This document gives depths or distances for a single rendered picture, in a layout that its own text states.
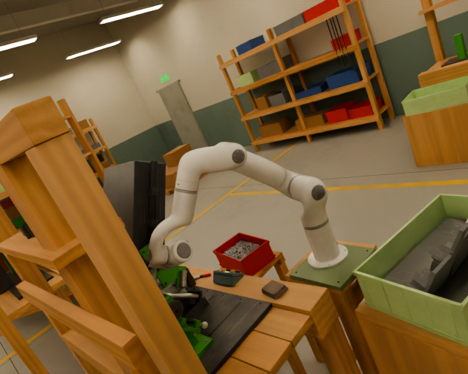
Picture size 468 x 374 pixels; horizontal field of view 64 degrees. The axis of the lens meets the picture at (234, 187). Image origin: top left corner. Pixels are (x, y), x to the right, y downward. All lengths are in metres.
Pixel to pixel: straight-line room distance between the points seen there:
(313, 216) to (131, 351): 0.93
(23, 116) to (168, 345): 0.68
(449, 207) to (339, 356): 0.81
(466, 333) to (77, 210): 1.16
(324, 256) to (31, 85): 10.12
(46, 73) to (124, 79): 2.16
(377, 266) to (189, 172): 0.83
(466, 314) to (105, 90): 11.15
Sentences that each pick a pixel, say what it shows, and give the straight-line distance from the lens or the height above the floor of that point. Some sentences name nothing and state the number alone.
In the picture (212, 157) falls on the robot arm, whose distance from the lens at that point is 1.43.
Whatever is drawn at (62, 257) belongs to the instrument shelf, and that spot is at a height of 1.53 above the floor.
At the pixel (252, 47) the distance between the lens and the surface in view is 7.57.
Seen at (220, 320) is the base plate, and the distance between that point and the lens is 1.71.
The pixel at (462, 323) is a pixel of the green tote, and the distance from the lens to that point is 1.37.
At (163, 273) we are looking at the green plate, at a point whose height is 1.13.
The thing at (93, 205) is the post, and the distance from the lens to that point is 0.98.
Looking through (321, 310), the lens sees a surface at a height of 0.85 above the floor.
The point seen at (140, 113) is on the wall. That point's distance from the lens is 12.08.
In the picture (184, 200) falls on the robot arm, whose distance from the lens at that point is 1.45.
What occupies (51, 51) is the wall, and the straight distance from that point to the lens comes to 11.65.
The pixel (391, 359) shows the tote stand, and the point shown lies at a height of 0.58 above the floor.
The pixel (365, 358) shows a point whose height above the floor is 0.44.
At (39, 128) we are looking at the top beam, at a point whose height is 1.88.
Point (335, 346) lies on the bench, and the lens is 1.71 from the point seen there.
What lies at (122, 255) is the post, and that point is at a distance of 1.01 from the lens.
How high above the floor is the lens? 1.82
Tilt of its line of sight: 16 degrees down
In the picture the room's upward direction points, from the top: 25 degrees counter-clockwise
